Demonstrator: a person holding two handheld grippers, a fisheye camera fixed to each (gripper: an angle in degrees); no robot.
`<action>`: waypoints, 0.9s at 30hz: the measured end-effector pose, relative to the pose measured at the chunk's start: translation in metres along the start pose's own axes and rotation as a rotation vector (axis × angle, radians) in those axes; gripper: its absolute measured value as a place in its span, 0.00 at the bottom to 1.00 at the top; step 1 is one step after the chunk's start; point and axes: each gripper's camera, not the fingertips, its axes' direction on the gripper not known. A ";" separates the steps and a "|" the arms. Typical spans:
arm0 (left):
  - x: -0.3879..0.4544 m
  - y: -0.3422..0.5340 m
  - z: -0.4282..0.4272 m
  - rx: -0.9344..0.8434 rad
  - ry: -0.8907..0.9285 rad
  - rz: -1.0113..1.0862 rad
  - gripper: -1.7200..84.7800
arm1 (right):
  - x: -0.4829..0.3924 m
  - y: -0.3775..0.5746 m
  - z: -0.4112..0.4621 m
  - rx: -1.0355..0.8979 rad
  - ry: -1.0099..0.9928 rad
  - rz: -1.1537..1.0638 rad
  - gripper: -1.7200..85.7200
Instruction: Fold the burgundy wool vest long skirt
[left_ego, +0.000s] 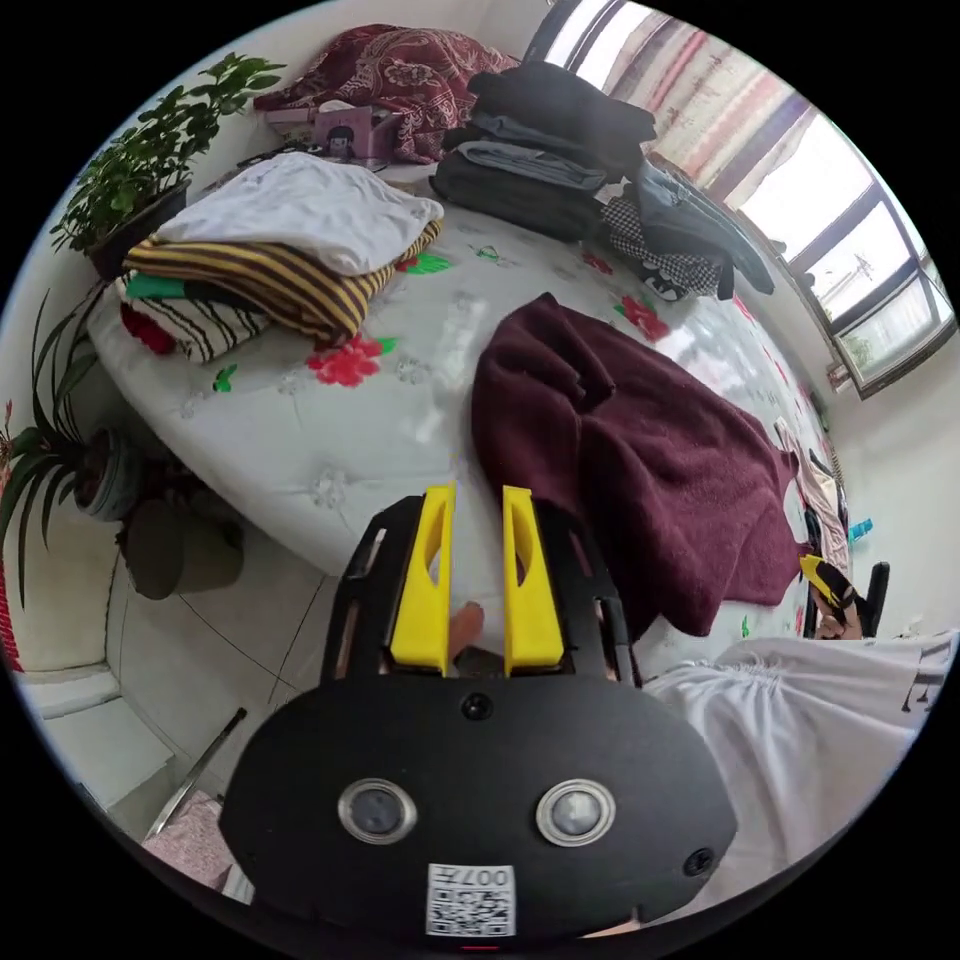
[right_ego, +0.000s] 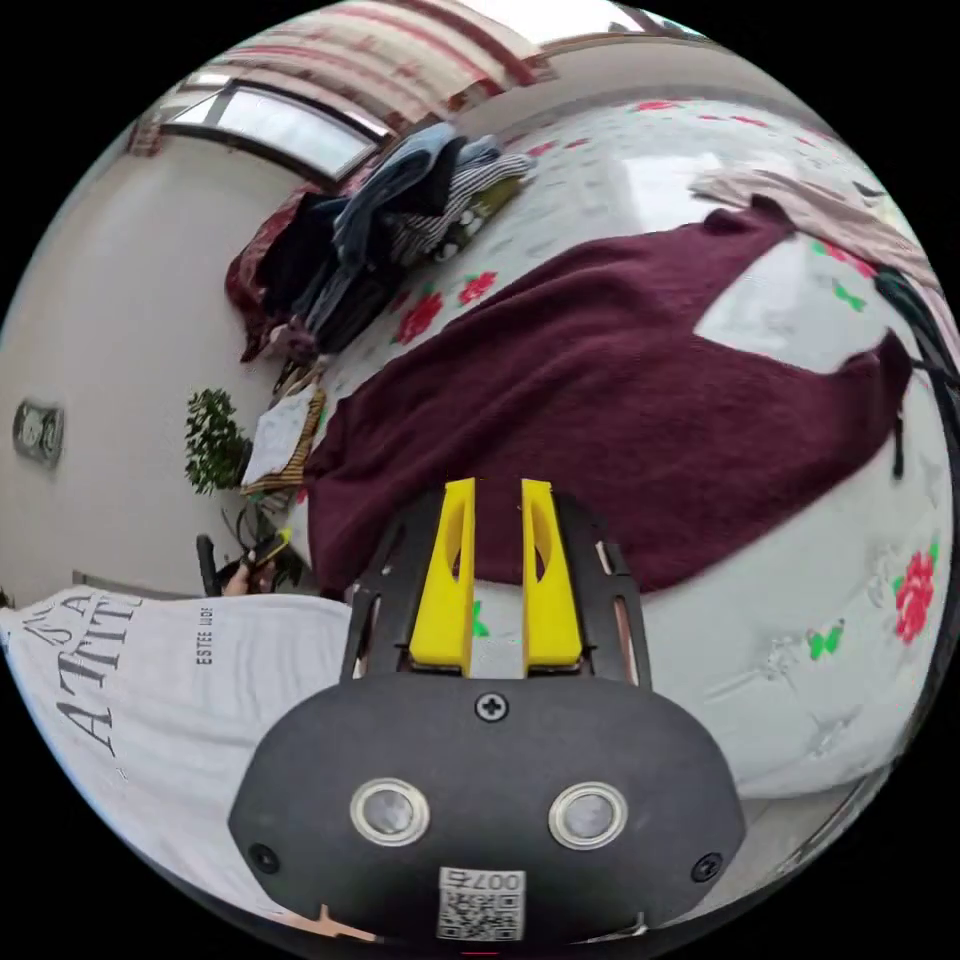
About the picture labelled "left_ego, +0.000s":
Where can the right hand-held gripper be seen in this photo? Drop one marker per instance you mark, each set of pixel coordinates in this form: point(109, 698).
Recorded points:
point(838, 585)

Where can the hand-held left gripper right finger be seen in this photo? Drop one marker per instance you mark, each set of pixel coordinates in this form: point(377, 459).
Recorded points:
point(532, 615)

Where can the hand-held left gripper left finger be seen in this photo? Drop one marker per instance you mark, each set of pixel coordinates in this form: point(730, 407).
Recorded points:
point(420, 600)

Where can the burgundy wool vest long skirt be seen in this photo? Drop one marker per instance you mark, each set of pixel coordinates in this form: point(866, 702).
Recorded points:
point(660, 480)

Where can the long-leaved potted plant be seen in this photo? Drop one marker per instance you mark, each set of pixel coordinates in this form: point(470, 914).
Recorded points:
point(67, 457)

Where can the person's left hand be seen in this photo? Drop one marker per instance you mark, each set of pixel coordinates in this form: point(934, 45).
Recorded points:
point(467, 626)

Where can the person's right hand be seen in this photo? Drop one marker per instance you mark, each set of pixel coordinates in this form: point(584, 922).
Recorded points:
point(832, 626)

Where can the pale pink garment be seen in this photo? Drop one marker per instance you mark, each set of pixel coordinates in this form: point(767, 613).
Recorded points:
point(821, 487)

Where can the bed with floral white sheet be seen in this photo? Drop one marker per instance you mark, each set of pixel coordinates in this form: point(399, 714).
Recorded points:
point(360, 450)

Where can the person's body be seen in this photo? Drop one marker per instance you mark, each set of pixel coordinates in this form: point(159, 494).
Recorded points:
point(795, 742)

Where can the brown empty flower pot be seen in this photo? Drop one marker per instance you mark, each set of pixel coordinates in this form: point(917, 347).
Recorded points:
point(180, 547)

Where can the metal rod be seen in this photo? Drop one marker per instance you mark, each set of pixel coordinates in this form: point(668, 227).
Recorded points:
point(196, 772)

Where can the pink cloth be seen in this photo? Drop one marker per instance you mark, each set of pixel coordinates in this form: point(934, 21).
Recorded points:
point(191, 844)

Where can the window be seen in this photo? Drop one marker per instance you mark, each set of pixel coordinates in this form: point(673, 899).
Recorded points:
point(847, 225)

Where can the pile of striped and white clothes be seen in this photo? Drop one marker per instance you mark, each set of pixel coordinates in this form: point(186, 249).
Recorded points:
point(292, 217)

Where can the pile of dark clothes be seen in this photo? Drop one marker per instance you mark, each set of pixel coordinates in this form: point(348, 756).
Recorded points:
point(540, 165)

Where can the pink carton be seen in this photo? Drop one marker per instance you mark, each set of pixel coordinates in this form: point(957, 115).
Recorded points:
point(349, 131)

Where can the striped curtain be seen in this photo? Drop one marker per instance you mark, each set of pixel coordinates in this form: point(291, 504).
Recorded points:
point(712, 97)

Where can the leafy green potted plant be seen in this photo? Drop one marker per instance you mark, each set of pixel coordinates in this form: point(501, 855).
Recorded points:
point(150, 165)

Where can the red patterned quilt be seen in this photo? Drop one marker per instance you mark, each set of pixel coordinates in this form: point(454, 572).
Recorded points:
point(405, 75)

